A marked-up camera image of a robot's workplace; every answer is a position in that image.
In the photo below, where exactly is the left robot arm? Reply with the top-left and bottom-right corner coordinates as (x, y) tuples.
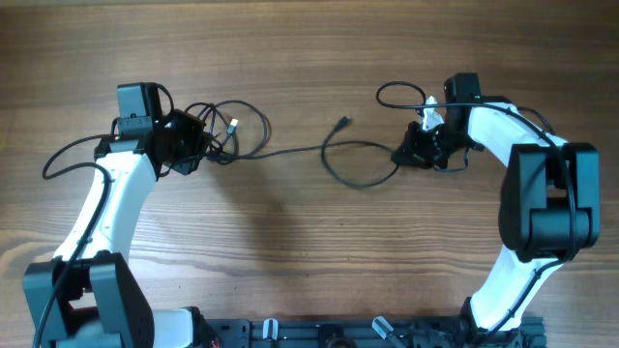
(23, 82), (221, 347)

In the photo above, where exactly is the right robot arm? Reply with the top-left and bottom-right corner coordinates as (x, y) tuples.
(392, 72), (601, 345)

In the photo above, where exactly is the right camera black cable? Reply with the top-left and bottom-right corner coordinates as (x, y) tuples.
(375, 80), (579, 339)

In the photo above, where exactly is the camera black cable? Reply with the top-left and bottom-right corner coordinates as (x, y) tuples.
(375, 80), (579, 339)
(32, 82), (175, 348)

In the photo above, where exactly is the left camera black cable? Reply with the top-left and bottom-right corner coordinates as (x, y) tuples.
(32, 82), (175, 348)

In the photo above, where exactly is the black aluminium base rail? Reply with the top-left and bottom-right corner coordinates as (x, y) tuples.
(193, 316), (547, 348)

